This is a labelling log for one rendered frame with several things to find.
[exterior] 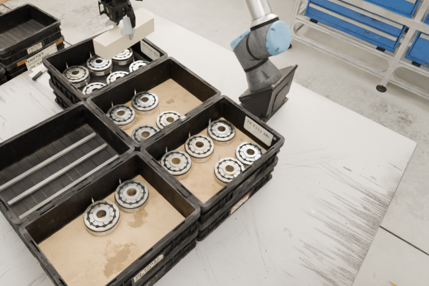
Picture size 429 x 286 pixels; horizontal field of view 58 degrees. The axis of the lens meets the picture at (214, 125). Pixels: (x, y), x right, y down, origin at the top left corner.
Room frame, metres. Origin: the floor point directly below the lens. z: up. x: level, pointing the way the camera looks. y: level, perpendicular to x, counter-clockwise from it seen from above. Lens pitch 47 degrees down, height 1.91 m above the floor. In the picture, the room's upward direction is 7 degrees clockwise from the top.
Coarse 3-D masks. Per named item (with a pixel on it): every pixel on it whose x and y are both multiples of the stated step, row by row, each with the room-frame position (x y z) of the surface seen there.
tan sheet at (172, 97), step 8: (168, 80) 1.23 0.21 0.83; (160, 88) 1.17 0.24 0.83; (168, 88) 1.18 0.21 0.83; (176, 88) 1.19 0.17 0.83; (160, 96) 1.13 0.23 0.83; (168, 96) 1.13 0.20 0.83; (176, 96) 1.14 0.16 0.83; (184, 96) 1.14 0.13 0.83; (192, 96) 1.15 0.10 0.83; (128, 104) 1.06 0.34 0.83; (160, 104) 1.08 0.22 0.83; (168, 104) 1.09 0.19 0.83; (176, 104) 1.09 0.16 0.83; (184, 104) 1.10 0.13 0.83; (192, 104) 1.10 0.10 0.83; (160, 112) 1.04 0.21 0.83; (184, 112) 1.05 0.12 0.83; (136, 120) 0.98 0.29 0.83; (144, 120) 0.99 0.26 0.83; (152, 120) 0.99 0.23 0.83; (128, 128) 0.94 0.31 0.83
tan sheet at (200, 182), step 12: (204, 132) 0.96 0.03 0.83; (240, 132) 0.99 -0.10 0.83; (216, 156) 0.86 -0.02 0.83; (228, 156) 0.86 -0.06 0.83; (192, 168) 0.79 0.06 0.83; (204, 168) 0.80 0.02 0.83; (180, 180) 0.74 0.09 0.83; (192, 180) 0.75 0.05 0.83; (204, 180) 0.75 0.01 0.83; (192, 192) 0.70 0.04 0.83; (204, 192) 0.70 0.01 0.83; (216, 192) 0.71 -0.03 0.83
